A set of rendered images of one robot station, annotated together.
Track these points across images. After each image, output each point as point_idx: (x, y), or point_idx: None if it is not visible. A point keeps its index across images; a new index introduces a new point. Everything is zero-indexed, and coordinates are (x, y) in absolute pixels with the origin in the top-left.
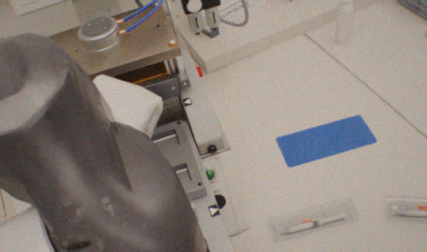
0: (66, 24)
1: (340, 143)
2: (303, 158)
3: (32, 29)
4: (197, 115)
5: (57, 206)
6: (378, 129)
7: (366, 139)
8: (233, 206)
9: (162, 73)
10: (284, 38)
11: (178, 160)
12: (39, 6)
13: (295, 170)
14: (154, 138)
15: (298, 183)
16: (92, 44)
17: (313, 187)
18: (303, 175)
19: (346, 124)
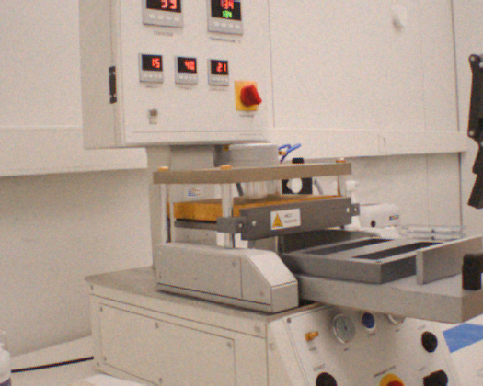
0: (42, 276)
1: (473, 336)
2: (450, 348)
3: (0, 269)
4: (384, 232)
5: None
6: None
7: None
8: (442, 351)
9: (332, 195)
10: None
11: (411, 242)
12: (150, 140)
13: (453, 355)
14: (357, 246)
15: (468, 360)
16: (261, 150)
17: None
18: (465, 356)
19: (460, 328)
